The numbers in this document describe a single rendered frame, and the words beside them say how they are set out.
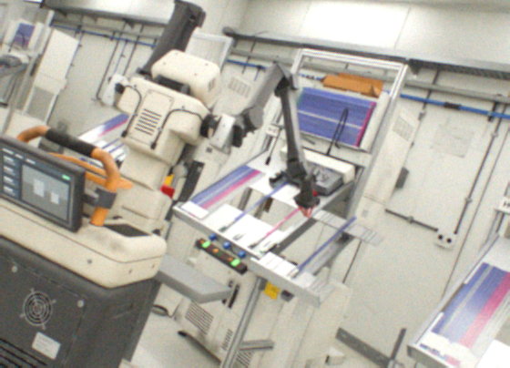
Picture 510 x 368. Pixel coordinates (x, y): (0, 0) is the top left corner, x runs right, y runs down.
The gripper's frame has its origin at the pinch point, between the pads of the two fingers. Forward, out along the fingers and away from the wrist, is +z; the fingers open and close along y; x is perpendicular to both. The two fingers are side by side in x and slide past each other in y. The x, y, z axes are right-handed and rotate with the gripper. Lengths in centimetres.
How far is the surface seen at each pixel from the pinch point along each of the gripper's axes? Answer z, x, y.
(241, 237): 23.3, 9.0, 34.1
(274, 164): 21, -49, 64
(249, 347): 61, 34, 10
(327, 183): 12.6, -40.4, 18.8
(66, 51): 45, -128, 477
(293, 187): 20, -36, 38
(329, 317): 95, -27, 8
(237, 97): 21, -107, 154
